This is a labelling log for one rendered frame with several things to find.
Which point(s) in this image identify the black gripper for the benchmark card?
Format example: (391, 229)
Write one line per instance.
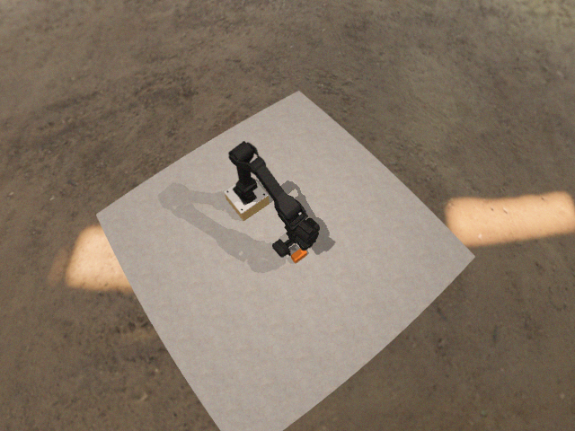
(281, 248)

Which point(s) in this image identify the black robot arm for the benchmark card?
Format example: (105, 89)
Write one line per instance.
(287, 207)

